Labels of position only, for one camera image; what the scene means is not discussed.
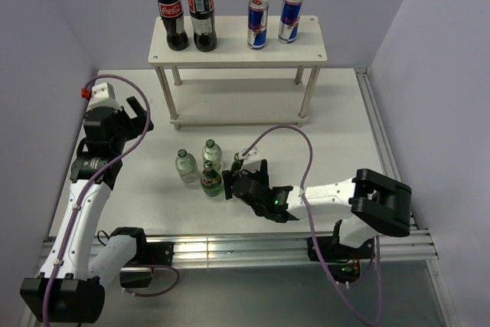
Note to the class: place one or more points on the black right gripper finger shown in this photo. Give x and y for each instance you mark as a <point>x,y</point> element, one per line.
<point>262,175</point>
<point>229,177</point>

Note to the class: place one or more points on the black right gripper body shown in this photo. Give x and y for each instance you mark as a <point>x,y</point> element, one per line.
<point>251,174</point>

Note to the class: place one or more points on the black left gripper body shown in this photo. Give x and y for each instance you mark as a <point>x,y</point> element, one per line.
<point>129,128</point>

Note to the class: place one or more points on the green bottle gold cap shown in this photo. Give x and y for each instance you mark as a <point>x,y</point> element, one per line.
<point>236,165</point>

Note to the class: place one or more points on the Red Bull can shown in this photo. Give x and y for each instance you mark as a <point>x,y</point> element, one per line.
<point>289,20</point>
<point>257,23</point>

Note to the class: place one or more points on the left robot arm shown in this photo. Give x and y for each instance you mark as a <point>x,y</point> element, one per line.
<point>70,286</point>

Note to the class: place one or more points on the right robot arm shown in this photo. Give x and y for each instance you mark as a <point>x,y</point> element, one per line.
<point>371,202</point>

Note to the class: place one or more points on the white two-tier shelf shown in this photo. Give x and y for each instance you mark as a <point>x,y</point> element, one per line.
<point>236,85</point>

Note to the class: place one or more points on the green bottle colourful label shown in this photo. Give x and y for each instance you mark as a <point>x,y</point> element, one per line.
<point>211,180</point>

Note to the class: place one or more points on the clear glass soda bottle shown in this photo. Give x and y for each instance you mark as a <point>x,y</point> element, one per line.
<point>213,152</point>

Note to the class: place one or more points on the clear Chang soda bottle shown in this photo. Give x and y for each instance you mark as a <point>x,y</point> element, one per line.
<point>186,166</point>

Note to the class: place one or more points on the Coca-Cola glass bottle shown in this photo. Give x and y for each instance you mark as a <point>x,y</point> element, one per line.
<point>172,16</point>

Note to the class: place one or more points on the dark cola bottle red label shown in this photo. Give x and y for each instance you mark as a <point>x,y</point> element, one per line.
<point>202,19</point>

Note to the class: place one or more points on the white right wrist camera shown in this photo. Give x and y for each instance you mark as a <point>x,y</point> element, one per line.
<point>251,161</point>

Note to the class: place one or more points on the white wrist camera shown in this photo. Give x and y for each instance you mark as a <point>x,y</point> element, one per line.
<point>251,161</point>
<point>100,95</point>

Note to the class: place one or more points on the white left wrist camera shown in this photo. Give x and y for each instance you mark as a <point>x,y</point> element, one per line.
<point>100,95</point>

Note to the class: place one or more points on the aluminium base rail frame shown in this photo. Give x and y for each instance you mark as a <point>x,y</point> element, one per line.
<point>341,264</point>

